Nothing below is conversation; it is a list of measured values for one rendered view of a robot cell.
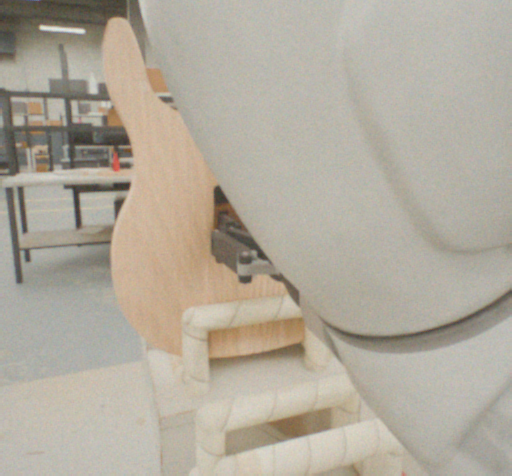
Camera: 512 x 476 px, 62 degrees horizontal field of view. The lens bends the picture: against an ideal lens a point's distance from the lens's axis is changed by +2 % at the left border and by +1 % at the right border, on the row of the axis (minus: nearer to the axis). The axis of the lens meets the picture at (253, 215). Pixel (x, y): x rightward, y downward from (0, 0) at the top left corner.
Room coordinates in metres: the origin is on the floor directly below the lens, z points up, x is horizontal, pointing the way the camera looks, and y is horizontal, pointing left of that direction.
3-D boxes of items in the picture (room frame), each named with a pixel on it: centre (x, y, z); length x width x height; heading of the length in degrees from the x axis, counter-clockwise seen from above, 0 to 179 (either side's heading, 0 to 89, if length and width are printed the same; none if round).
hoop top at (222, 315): (0.51, -0.01, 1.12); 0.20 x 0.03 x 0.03; 109
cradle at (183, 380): (0.52, 0.10, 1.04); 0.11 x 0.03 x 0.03; 20
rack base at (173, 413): (0.55, 0.01, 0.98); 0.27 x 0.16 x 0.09; 110
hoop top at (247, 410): (0.44, -0.03, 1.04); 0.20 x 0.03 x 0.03; 109
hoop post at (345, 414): (0.47, -0.11, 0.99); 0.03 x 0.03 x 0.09
